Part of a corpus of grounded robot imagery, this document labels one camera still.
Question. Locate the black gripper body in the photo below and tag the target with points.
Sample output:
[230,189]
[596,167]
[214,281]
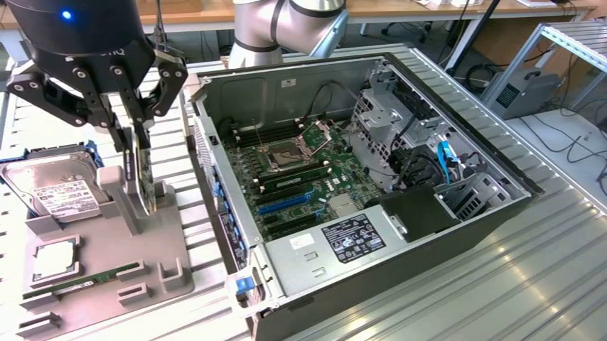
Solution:
[81,32]

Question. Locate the graphics card with black cooler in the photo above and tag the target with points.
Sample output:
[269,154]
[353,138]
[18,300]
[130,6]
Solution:
[142,177]

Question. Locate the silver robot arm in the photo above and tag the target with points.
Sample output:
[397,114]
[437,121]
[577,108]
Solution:
[266,35]

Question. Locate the black RAM slot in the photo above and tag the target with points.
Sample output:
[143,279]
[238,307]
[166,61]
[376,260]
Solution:
[294,170]
[294,174]
[249,131]
[249,144]
[249,139]
[249,135]

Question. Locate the thin metal locking lever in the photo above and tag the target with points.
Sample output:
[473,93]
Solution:
[261,136]

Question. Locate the silver hard disk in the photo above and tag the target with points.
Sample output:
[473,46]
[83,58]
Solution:
[47,184]

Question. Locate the CPU socket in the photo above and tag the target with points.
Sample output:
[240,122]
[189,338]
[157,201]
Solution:
[285,156]

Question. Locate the open metal socket cover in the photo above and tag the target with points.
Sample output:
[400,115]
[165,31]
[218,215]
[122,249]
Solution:
[322,123]

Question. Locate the green RAM stick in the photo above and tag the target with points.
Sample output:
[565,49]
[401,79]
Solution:
[77,285]
[292,182]

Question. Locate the long black expansion slot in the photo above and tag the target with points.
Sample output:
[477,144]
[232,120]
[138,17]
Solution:
[290,223]
[294,229]
[280,196]

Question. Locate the grey parts rack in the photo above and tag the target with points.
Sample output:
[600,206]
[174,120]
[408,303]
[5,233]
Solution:
[105,248]

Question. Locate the green motherboard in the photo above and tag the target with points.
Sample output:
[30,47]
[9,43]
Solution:
[333,170]

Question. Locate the blue expansion slot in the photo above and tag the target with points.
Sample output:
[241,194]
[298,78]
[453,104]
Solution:
[285,205]

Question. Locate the short black expansion slot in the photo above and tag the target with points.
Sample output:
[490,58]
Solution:
[272,219]

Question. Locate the silver drive cage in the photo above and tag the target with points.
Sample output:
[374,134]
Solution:
[380,113]

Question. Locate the silver CPU chip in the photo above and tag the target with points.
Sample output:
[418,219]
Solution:
[55,261]

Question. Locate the silver chipset heatsink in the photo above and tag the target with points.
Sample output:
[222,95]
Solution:
[344,206]

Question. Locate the black office chair base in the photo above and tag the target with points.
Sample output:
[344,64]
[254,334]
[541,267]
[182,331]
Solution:
[424,26]

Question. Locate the silver power supply unit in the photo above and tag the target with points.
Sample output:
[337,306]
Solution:
[309,263]

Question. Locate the blue case latch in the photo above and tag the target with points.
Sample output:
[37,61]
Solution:
[244,286]

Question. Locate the black plastic shroud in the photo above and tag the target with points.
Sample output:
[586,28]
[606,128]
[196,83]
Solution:
[418,213]

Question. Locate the black slanted pole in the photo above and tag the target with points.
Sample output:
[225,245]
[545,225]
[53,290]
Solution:
[474,35]

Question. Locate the silver disk bay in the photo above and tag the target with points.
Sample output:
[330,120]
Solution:
[474,199]

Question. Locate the grey floor cabinet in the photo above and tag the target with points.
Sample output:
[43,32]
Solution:
[536,89]

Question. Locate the open black PC case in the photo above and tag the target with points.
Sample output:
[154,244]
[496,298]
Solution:
[474,248]

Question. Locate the wooden desk white frame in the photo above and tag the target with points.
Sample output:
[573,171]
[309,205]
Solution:
[441,11]
[200,17]

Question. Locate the aluminium frame table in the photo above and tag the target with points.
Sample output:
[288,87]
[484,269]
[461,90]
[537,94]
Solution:
[577,37]

